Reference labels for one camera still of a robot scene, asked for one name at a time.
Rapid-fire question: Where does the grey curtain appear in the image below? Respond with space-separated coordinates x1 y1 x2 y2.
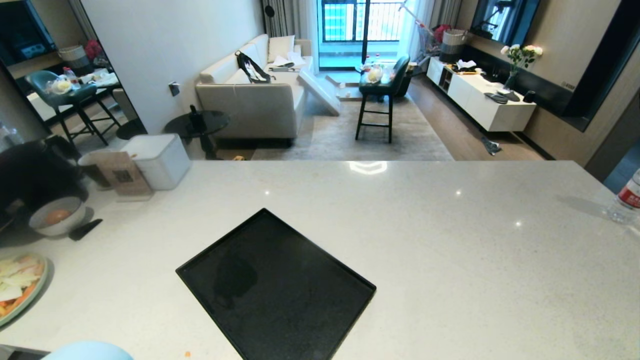
262 0 321 56

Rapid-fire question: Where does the grey object on floor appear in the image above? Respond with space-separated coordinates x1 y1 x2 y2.
480 135 503 156

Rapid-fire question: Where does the white plastic box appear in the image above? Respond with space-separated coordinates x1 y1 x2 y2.
121 133 192 191

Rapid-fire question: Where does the white cushion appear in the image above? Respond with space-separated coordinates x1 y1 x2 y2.
267 34 296 64

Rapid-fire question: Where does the woven basket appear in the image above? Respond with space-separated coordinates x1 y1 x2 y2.
439 28 469 64

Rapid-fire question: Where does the white bowl with orange food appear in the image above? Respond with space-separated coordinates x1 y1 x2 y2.
28 196 87 237

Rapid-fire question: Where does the black bottle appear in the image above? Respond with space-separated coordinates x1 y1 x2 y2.
188 104 205 132

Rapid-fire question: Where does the black rectangular tray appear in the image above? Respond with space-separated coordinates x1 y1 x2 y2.
175 208 377 360

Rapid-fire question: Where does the white low cabinet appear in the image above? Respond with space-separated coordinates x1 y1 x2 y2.
426 56 537 133

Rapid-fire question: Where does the vase with white flowers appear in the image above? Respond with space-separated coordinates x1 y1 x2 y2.
500 43 544 91

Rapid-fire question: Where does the white leaning board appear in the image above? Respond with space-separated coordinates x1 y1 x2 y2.
297 67 342 117

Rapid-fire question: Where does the small black wedge object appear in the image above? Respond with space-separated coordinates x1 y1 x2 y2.
68 218 104 242

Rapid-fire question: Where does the wall television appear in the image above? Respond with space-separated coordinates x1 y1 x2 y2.
469 0 542 47

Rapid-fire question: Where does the green plate with food scraps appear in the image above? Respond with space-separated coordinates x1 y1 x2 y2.
0 252 50 329

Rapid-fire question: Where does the light blue trash bin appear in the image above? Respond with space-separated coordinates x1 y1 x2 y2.
42 340 135 360

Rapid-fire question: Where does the brown cardboard box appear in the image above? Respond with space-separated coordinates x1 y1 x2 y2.
92 151 154 197

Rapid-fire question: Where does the black bag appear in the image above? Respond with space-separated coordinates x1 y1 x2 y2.
234 50 274 85

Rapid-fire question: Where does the black round side table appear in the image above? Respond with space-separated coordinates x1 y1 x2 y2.
163 109 232 161

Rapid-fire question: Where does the balcony glass door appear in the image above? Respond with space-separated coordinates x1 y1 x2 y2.
318 0 407 69

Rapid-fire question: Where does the grey rug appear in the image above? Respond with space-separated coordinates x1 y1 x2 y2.
249 94 455 162

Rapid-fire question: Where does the green bar stool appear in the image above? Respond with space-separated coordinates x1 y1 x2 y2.
354 54 412 145

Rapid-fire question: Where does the black kitchen appliance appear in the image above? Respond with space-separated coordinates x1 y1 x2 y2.
0 136 90 227

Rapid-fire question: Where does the white sofa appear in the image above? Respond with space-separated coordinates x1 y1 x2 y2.
194 33 321 140

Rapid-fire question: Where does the clear plastic water bottle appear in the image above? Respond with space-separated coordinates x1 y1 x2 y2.
607 168 640 225

